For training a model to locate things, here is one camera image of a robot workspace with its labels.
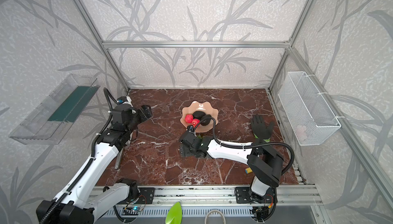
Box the dark avocado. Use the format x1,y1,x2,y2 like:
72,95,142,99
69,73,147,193
192,110,206,120
200,114,211,126

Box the white wire basket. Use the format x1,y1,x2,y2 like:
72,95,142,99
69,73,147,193
278,71,341,146

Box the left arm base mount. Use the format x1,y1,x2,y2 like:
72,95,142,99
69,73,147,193
120,187,155,205

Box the aluminium front rail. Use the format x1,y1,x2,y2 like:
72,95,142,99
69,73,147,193
63,184,323,208

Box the clear plastic wall bin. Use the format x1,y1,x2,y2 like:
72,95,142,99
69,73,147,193
9,74,100,145

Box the black green glove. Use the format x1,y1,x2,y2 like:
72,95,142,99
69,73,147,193
250,114,274,143

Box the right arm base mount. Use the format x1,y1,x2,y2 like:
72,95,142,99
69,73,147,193
234,187,277,204

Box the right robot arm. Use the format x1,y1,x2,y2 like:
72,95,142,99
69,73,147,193
179,131,295,198

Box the green leaf shaped object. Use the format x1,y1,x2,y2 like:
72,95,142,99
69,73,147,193
165,202,183,224

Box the grey cable loop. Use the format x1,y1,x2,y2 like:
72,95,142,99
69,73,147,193
204,209,227,224

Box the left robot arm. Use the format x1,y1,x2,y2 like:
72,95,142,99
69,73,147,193
36,100,152,224

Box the red fake fruit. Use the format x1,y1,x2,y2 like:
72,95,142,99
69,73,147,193
191,118,200,128
184,114,194,124

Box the pink scalloped fruit bowl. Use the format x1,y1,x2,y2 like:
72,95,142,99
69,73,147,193
180,101,219,133

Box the pink object in basket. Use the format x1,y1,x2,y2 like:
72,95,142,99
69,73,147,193
295,125,308,143

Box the metal tongs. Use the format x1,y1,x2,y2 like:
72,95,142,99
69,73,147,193
115,148,124,170

